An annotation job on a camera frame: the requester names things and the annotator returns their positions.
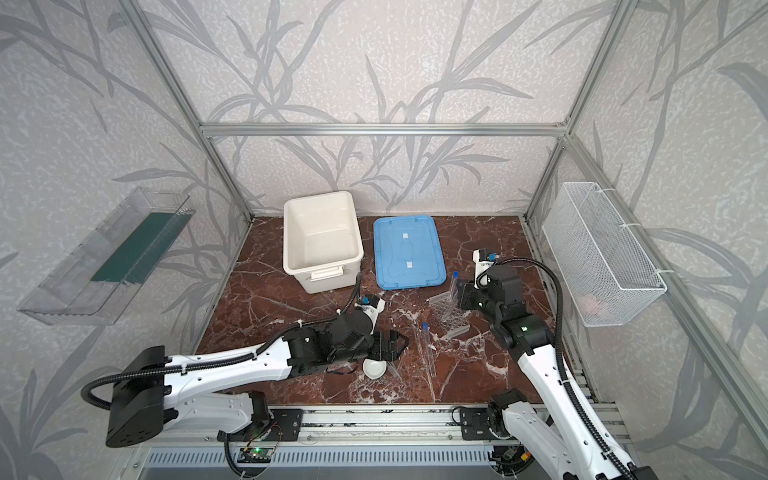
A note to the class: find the white plastic storage bin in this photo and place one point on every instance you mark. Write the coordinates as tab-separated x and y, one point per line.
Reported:
322	244

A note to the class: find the right circuit board with wires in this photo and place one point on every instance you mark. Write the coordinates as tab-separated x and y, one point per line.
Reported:
515	457

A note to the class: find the clear wall shelf green mat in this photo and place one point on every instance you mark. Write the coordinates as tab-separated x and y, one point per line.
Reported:
95	283

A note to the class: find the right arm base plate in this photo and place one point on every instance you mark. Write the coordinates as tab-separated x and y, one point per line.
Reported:
475	424

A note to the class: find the green circuit board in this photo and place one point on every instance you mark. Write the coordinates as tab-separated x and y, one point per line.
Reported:
255	455

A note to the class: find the white ceramic bowl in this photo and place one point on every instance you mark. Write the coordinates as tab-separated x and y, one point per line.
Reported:
374	369

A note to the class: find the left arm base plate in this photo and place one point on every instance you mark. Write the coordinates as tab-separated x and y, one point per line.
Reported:
277	425

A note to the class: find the blue plastic bin lid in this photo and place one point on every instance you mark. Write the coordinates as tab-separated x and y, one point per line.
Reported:
407	253

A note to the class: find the clear test tube rack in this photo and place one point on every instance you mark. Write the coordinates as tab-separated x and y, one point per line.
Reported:
445	308

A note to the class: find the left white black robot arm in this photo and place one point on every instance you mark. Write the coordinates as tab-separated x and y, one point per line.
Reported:
157	392

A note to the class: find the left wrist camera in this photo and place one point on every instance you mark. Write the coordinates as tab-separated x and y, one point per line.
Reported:
372	306

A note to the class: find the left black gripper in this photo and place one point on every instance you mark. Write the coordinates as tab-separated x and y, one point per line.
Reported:
383	348

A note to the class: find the white wire mesh basket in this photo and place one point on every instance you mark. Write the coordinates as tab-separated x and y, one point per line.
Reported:
597	253

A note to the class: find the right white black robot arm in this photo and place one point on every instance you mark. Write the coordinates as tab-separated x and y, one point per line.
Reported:
577	445

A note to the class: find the pink object in basket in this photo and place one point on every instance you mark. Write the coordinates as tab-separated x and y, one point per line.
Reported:
590	305

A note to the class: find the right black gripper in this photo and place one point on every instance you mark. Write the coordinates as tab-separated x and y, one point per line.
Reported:
466	297

